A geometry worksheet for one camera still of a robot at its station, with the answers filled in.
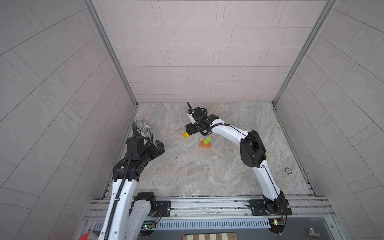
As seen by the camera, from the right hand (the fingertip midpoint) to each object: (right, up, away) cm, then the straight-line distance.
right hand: (190, 128), depth 95 cm
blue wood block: (+14, -8, -3) cm, 16 cm away
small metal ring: (+56, -23, -12) cm, 62 cm away
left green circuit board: (-16, -40, -30) cm, 53 cm away
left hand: (-14, -7, -20) cm, 25 cm away
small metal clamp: (+55, -43, -31) cm, 76 cm away
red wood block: (+8, -11, -3) cm, 14 cm away
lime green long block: (+11, -7, -4) cm, 14 cm away
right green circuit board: (+42, -42, -27) cm, 65 cm away
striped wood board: (+17, -43, -32) cm, 56 cm away
